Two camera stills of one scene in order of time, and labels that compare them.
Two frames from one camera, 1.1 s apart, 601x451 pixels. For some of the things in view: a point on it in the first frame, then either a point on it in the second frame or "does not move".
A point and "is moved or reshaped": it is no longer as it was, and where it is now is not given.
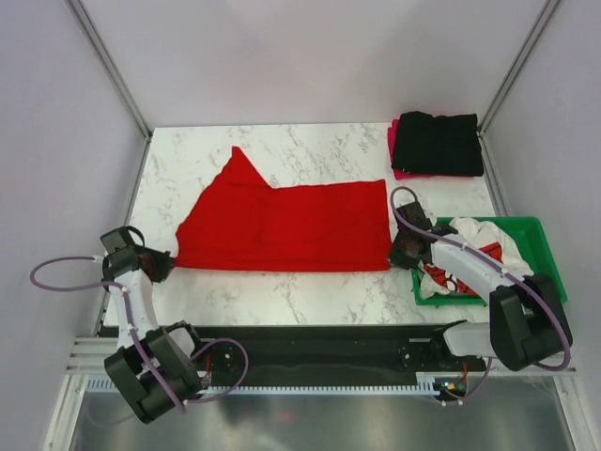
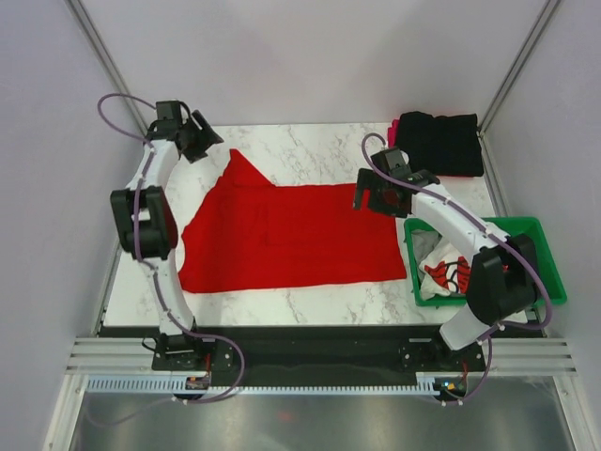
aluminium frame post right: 547,14 does not move
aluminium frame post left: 108,67 does not move
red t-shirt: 238,222 is moved or reshaped
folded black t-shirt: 449,145 does not move
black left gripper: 163,261 → 207,138
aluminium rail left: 87,355 does not move
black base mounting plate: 327,355 does not move
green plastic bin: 531,233 does not move
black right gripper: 397,259 → 368,180
